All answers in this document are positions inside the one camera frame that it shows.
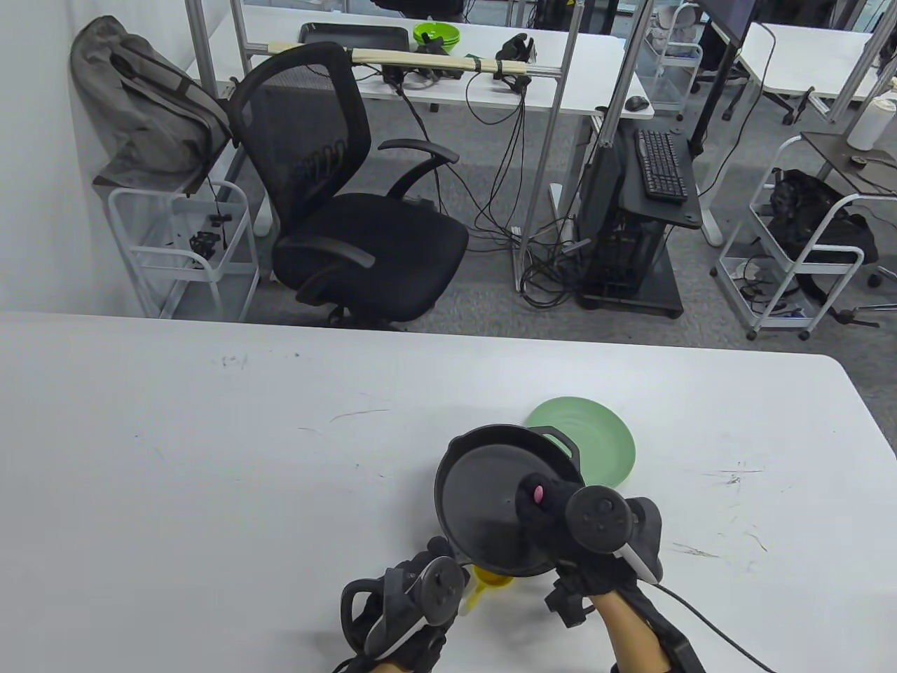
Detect black controller on left glove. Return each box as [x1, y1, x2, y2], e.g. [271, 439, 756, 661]
[341, 557, 469, 658]

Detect white wire cart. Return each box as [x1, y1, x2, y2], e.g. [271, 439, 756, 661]
[641, 0, 704, 113]

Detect black mesh office chair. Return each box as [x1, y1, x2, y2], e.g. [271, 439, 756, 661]
[228, 41, 470, 332]

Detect white paper roll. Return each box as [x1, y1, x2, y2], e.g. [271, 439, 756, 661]
[846, 97, 897, 152]

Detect white cart with black bag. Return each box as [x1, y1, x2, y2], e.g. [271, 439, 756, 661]
[711, 130, 897, 343]

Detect black keyboard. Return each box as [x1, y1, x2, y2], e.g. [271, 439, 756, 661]
[634, 129, 690, 205]

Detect black bag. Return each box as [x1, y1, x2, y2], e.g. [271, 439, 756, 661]
[769, 169, 879, 285]

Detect small black gadget in cart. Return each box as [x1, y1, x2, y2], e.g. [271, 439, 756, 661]
[188, 212, 233, 266]

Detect wooden bar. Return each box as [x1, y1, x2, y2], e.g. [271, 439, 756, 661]
[262, 40, 535, 78]

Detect light green plate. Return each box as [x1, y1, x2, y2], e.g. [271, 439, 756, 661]
[525, 397, 637, 489]

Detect long white desk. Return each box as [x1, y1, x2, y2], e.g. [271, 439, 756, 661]
[184, 6, 657, 247]

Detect person's right forearm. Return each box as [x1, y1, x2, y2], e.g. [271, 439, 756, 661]
[592, 589, 675, 673]

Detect black controller on glove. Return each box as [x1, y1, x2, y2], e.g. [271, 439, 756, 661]
[564, 484, 664, 584]
[341, 557, 469, 658]

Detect white desk with wheels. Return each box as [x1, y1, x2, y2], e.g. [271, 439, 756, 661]
[722, 21, 897, 128]

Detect black controller on right glove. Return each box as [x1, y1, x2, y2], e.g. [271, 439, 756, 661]
[564, 484, 664, 584]

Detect black computer stand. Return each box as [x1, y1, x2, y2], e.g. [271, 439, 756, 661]
[575, 105, 704, 320]

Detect black monitor on pole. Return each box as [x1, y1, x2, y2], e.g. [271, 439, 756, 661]
[688, 0, 763, 158]

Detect white cart with dark top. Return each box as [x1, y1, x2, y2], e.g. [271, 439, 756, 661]
[93, 130, 261, 322]

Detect grey backpack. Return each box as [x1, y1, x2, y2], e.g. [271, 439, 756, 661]
[69, 15, 233, 191]

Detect black cast iron skillet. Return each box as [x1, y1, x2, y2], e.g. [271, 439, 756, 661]
[434, 423, 587, 578]

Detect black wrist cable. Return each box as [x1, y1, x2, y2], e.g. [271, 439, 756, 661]
[655, 583, 775, 673]

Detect black tray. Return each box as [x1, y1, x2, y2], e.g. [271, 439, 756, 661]
[299, 22, 411, 54]

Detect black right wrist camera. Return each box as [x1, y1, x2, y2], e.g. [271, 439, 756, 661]
[545, 561, 596, 630]

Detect yellow plastic utensil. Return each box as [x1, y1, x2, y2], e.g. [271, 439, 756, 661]
[463, 564, 517, 619]

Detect person's left hand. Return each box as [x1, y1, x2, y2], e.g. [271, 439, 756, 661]
[382, 536, 467, 673]

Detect bright green bowls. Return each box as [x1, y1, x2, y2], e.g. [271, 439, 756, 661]
[412, 22, 462, 51]

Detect person's right hand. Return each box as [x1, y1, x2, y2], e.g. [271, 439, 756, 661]
[515, 471, 631, 598]

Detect bundle of black floor cables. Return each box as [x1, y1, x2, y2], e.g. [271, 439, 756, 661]
[463, 70, 598, 311]

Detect black tripod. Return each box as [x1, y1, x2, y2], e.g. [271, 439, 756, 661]
[833, 265, 897, 330]

